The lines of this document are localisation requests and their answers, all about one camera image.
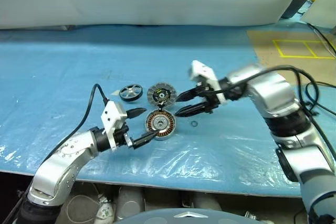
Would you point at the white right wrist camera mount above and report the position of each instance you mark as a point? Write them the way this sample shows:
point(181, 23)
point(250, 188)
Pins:
point(202, 70)

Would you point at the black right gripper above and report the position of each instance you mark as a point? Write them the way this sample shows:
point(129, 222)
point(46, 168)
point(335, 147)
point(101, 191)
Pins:
point(211, 102)

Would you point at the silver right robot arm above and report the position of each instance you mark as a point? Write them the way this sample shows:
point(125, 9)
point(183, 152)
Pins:
point(273, 90)

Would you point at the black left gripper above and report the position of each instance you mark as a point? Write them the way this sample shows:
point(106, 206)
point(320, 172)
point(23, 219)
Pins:
point(122, 136)

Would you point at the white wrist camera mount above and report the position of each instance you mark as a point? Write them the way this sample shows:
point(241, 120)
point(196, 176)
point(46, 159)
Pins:
point(202, 70)
point(113, 113)

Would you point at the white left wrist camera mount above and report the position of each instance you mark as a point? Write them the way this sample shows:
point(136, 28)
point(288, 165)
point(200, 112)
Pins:
point(113, 113)

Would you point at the black spoked wheel cap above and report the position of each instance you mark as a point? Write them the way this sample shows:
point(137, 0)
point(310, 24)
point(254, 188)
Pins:
point(131, 91)

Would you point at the brown cardboard sheet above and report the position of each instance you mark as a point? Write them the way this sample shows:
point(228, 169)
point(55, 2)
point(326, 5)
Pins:
point(265, 48)

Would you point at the white panel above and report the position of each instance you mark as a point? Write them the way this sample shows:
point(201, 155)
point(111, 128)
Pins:
point(323, 11)

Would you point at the grey robot torso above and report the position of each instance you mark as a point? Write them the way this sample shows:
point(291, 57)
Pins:
point(183, 217)

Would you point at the grey cylinder under table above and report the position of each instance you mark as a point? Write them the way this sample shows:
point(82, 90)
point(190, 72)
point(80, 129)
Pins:
point(131, 203)

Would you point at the motor housing with copper windings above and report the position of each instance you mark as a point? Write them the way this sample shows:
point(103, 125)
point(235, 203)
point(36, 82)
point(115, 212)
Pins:
point(160, 123)

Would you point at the blue plastic table sheet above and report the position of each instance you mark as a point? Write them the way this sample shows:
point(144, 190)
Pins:
point(183, 51)

